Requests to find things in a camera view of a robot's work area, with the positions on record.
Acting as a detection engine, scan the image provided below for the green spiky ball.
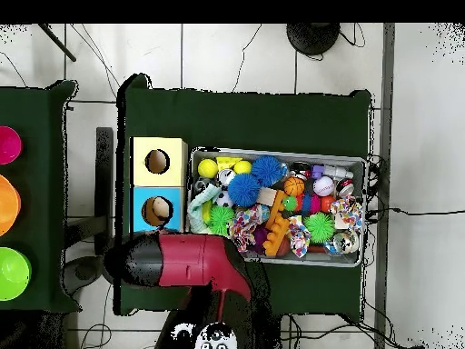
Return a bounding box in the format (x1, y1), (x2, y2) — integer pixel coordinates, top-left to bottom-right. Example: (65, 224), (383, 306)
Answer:
(208, 204), (236, 236)
(303, 212), (336, 244)

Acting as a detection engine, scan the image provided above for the mint knitted cloth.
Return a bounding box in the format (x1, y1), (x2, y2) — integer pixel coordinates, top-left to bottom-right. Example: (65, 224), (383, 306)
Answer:
(187, 183), (222, 234)

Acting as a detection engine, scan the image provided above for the wooden box with three holes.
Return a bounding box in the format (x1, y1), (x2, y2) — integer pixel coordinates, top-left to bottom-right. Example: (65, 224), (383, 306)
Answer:
(129, 136), (189, 236)

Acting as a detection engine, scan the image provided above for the silver mesh bin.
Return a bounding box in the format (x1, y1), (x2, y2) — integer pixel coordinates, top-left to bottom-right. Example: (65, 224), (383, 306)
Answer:
(185, 145), (369, 268)

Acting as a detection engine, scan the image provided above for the blue spiky ball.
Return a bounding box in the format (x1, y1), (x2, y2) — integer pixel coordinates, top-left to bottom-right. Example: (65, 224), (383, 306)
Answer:
(251, 155), (288, 187)
(227, 173), (262, 207)

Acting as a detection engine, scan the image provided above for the orange plastic block toy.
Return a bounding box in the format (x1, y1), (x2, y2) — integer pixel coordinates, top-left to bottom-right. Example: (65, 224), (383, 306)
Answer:
(261, 190), (291, 258)

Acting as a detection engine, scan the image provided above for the small orange basketball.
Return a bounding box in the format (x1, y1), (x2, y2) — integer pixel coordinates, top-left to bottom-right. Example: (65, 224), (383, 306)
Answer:
(282, 176), (305, 197)

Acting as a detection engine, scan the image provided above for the dark green table cloth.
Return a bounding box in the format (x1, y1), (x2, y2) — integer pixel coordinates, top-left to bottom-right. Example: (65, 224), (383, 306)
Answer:
(114, 72), (373, 316)
(0, 79), (82, 314)

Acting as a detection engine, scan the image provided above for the black upright panel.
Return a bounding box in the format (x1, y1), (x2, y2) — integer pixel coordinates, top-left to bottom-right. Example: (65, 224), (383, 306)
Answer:
(94, 126), (114, 255)

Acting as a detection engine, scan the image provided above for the grey black stand foot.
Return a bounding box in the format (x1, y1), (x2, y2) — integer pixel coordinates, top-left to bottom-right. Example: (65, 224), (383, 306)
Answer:
(59, 254), (106, 296)

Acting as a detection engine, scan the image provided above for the black round stand base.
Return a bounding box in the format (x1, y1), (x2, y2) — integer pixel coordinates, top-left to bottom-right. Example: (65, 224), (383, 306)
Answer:
(285, 23), (341, 56)

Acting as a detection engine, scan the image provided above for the orange bowl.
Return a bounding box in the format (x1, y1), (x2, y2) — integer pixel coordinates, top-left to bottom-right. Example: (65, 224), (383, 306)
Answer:
(0, 174), (22, 237)

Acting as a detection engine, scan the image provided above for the pink bowl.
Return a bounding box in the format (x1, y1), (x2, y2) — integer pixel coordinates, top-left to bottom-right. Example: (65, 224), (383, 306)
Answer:
(0, 125), (24, 165)

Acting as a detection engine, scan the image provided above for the thin black rod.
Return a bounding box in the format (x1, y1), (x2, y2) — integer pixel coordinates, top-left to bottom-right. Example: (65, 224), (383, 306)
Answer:
(37, 23), (77, 63)

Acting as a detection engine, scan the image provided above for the green bowl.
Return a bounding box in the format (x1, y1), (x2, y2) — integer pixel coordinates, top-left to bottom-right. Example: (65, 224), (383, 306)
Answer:
(0, 246), (33, 302)

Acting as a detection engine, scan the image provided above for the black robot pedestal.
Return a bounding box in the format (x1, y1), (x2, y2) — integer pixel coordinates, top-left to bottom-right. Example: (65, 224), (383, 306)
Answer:
(253, 311), (283, 349)

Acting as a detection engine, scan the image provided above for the black power cable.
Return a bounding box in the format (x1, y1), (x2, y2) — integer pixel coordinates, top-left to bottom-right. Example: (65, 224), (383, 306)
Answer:
(366, 206), (465, 219)

